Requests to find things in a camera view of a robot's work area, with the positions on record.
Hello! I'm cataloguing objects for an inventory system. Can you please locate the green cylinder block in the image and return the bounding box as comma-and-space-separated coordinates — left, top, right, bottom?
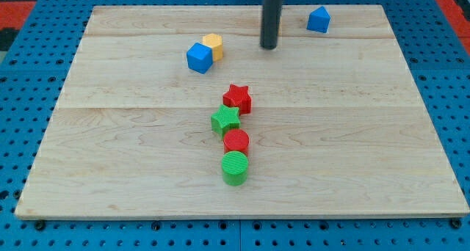
221, 150, 249, 186

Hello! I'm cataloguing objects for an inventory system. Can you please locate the red cylinder block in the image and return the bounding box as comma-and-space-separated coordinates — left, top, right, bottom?
223, 129, 250, 156

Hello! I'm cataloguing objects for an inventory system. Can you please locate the red star block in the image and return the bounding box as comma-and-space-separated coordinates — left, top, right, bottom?
223, 84, 252, 114

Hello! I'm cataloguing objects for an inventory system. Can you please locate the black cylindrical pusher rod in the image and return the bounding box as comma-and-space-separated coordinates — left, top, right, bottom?
260, 0, 283, 50

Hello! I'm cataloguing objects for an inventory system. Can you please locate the blue cube block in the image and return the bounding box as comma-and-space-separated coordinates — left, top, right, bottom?
187, 43, 213, 74

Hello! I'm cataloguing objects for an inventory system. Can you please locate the blue pentagon block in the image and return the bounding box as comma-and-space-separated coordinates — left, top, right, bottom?
306, 6, 331, 33

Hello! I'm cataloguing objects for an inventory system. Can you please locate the yellow hexagon block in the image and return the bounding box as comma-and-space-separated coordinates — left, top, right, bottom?
202, 33, 223, 62

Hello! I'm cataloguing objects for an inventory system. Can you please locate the light wooden board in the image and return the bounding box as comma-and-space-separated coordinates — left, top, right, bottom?
15, 5, 469, 220

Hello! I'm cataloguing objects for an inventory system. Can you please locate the green star block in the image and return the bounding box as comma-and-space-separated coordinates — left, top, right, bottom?
211, 104, 241, 139

